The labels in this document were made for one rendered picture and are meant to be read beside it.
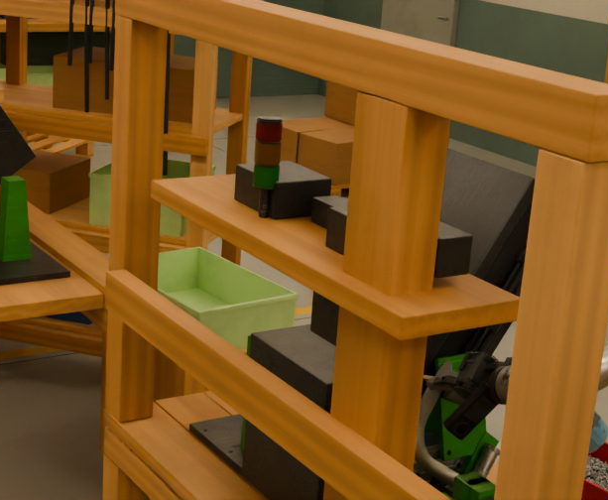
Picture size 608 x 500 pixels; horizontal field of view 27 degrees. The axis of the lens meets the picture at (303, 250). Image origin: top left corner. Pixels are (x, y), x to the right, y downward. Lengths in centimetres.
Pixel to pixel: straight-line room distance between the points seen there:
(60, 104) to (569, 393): 373
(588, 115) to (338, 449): 77
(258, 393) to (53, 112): 303
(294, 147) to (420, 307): 689
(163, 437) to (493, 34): 820
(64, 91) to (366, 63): 329
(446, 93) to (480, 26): 914
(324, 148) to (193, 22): 609
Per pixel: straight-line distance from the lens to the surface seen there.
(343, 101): 927
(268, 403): 230
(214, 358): 246
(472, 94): 182
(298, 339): 264
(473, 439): 260
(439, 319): 198
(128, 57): 283
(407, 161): 196
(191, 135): 495
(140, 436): 301
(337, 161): 854
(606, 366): 242
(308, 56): 217
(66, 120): 513
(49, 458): 487
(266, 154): 237
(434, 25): 1139
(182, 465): 288
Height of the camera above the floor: 218
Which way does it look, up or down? 17 degrees down
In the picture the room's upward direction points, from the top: 4 degrees clockwise
